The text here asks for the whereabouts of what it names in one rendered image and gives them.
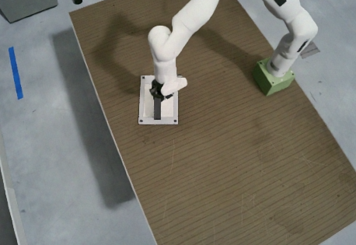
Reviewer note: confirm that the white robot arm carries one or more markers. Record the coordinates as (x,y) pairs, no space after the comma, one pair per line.
(197,12)

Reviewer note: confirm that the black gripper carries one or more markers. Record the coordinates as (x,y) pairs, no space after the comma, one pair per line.
(158,87)

